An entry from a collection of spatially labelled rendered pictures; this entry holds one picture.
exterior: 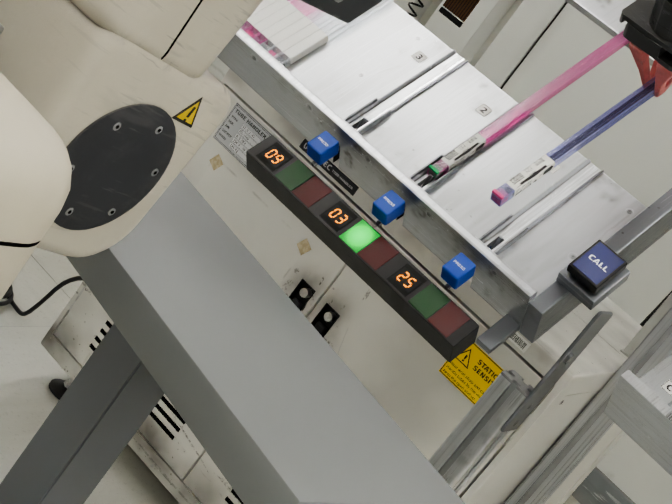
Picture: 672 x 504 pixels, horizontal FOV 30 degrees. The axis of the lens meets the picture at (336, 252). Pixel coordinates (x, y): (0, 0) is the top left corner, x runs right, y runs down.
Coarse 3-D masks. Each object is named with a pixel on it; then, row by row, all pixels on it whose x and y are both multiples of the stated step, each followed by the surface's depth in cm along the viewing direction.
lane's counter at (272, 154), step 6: (276, 144) 145; (264, 150) 144; (270, 150) 144; (276, 150) 144; (282, 150) 144; (258, 156) 144; (264, 156) 144; (270, 156) 144; (276, 156) 144; (282, 156) 144; (288, 156) 144; (264, 162) 143; (270, 162) 143; (276, 162) 143; (282, 162) 143; (270, 168) 143; (276, 168) 143
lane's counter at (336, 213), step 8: (336, 208) 140; (344, 208) 140; (320, 216) 139; (328, 216) 140; (336, 216) 140; (344, 216) 140; (352, 216) 140; (328, 224) 139; (336, 224) 139; (344, 224) 139
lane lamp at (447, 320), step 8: (448, 304) 134; (440, 312) 133; (448, 312) 133; (456, 312) 133; (432, 320) 132; (440, 320) 133; (448, 320) 133; (456, 320) 133; (464, 320) 133; (440, 328) 132; (448, 328) 132; (456, 328) 132
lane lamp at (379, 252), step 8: (376, 240) 138; (384, 240) 138; (368, 248) 137; (376, 248) 137; (384, 248) 137; (392, 248) 137; (360, 256) 137; (368, 256) 137; (376, 256) 137; (384, 256) 137; (392, 256) 137; (368, 264) 136; (376, 264) 136
